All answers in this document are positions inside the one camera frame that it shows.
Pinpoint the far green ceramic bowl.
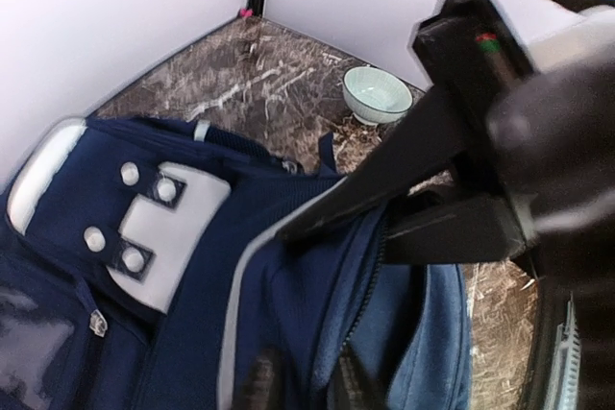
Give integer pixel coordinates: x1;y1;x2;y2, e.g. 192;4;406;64
342;66;414;126

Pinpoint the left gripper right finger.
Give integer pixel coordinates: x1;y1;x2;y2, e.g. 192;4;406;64
333;351;387;410

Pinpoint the navy blue student backpack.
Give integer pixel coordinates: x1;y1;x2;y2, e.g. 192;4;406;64
1;118;472;409

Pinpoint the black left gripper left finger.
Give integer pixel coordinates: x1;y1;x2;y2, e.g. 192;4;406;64
232;348;283;410

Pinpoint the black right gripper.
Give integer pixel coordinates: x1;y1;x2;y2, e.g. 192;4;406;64
276;0;537;265

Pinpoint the white slotted cable duct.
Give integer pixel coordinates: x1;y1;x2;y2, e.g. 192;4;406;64
543;299;581;410

